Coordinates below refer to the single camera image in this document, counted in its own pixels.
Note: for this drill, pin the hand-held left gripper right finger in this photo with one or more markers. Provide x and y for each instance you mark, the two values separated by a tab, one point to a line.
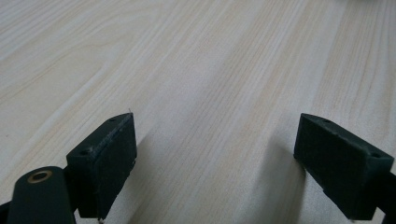
339	165

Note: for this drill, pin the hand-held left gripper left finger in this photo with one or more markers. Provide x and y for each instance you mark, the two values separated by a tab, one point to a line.
102	165

